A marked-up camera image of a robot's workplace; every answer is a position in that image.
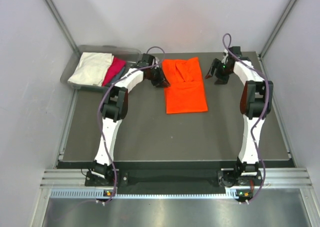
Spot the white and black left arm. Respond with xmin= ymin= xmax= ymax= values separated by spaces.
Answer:
xmin=87 ymin=53 xmax=170 ymax=186

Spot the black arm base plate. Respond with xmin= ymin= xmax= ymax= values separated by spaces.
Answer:
xmin=85 ymin=161 xmax=262 ymax=190

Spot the clear plastic bin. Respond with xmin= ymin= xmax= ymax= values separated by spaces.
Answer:
xmin=60 ymin=45 xmax=142 ymax=91

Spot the aluminium frame rail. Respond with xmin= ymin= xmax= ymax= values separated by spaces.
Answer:
xmin=40 ymin=168 xmax=312 ymax=189

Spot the grey slotted cable duct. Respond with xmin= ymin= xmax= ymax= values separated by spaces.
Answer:
xmin=50 ymin=188 xmax=249 ymax=200

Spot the blue grey folded t shirt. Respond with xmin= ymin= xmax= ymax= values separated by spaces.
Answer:
xmin=109 ymin=66 xmax=126 ymax=84

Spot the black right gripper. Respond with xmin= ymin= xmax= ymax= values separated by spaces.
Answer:
xmin=204 ymin=58 xmax=232 ymax=85

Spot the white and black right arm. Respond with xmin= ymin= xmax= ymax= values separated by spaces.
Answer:
xmin=205 ymin=52 xmax=273 ymax=188

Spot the orange t shirt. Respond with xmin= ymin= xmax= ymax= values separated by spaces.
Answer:
xmin=162 ymin=57 xmax=208 ymax=114

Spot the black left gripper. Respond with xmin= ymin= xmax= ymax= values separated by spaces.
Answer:
xmin=146 ymin=66 xmax=170 ymax=88

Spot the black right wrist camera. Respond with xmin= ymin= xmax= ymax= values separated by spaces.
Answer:
xmin=226 ymin=46 xmax=242 ymax=59

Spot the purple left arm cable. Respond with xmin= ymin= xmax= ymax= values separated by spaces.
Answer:
xmin=96 ymin=46 xmax=166 ymax=204

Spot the white folded t shirt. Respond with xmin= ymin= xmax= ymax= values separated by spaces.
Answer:
xmin=67 ymin=52 xmax=114 ymax=87

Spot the crimson folded t shirt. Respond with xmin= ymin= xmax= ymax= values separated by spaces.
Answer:
xmin=102 ymin=57 xmax=126 ymax=86

